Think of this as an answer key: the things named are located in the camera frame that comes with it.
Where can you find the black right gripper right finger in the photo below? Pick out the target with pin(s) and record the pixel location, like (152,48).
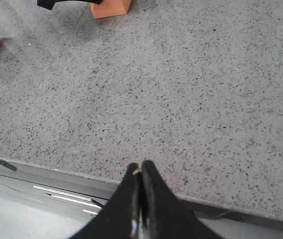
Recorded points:
(163,214)

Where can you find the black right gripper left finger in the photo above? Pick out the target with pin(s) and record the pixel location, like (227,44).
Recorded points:
(119,218)

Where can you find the orange foam cube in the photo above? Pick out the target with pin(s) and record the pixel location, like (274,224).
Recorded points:
(108,8)

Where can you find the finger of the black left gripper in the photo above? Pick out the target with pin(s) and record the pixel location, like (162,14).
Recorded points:
(49,4)

